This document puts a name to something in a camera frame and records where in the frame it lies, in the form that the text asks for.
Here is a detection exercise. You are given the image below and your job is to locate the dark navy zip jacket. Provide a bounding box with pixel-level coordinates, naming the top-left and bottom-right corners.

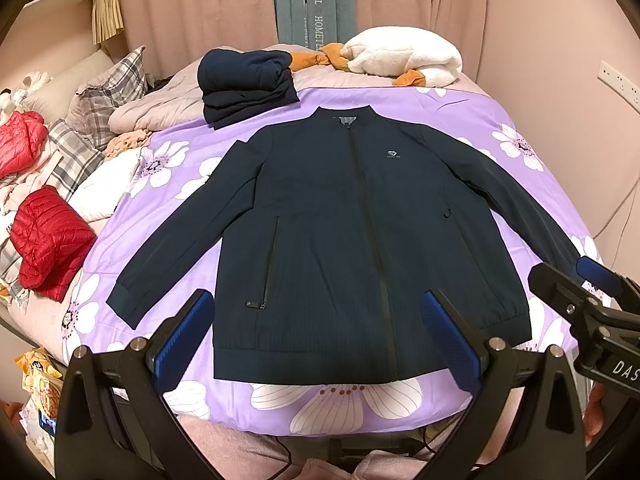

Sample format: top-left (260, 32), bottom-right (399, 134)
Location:
top-left (107, 107), bottom-right (579, 386)

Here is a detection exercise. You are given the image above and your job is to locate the folded dark navy clothes stack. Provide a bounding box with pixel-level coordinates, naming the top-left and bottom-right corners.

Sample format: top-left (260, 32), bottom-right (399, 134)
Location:
top-left (196, 49), bottom-right (298, 129)

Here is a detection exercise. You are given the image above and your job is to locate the person's right hand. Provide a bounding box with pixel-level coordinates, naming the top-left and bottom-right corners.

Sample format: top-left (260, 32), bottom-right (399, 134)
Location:
top-left (582, 384), bottom-right (606, 446)

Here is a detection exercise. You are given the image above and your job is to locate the yellow snack bag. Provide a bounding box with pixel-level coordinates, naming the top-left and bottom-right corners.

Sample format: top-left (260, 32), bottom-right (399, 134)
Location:
top-left (14, 348), bottom-right (63, 419)

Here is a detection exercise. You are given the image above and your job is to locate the red puffer jacket front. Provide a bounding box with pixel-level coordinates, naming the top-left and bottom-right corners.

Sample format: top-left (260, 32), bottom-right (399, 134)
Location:
top-left (10, 185), bottom-right (96, 302)

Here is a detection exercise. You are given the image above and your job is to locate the red puffer jacket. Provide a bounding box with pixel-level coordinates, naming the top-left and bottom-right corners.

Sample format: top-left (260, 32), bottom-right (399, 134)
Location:
top-left (0, 110), bottom-right (48, 179)
top-left (10, 185), bottom-right (96, 302)

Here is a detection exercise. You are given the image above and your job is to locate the purple floral bed sheet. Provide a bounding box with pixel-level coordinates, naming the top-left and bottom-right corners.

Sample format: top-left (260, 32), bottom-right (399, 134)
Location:
top-left (62, 88), bottom-right (599, 436)

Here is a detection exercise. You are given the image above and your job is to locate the peach ruffled cloth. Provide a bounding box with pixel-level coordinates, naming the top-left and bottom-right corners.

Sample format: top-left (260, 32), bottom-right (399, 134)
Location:
top-left (103, 129), bottom-right (152, 160)

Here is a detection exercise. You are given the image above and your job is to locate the red puffer jacket back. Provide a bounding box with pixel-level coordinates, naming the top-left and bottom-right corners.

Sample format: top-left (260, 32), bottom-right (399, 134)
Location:
top-left (0, 110), bottom-right (48, 179)

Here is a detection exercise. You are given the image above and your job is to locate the white fluffy blanket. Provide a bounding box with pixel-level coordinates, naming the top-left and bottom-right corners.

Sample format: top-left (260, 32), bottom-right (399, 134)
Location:
top-left (341, 26), bottom-right (463, 87)

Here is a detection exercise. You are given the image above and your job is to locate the grey plaid pillow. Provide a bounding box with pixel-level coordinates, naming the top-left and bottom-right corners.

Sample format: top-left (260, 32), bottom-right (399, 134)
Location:
top-left (65, 46), bottom-right (146, 151)

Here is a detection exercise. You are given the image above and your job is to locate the beige quilt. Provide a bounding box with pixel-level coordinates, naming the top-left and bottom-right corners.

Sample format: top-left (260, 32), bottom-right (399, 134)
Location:
top-left (108, 46), bottom-right (475, 133)

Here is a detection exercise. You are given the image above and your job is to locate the orange cloth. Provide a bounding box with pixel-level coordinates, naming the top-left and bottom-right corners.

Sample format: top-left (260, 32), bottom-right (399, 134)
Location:
top-left (288, 42), bottom-right (426, 90)

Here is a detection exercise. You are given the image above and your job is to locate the grey green lettered curtain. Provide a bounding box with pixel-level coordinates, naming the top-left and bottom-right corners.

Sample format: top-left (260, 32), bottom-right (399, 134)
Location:
top-left (274, 0), bottom-right (357, 50)

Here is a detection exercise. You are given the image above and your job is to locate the beige tassel hanging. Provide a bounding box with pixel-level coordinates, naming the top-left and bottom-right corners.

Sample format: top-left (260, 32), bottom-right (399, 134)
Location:
top-left (91, 0), bottom-right (125, 44)

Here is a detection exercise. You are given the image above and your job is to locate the pink curtain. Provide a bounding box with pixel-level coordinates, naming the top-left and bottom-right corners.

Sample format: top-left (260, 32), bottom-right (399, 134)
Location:
top-left (119, 0), bottom-right (487, 78)

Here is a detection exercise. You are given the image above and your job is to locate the white cable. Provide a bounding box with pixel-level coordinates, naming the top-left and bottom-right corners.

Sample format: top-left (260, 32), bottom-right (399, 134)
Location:
top-left (591, 173), bottom-right (640, 241)

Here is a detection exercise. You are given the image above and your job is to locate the white wall socket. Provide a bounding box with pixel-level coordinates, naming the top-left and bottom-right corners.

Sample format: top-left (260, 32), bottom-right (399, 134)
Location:
top-left (598, 61), bottom-right (640, 112)

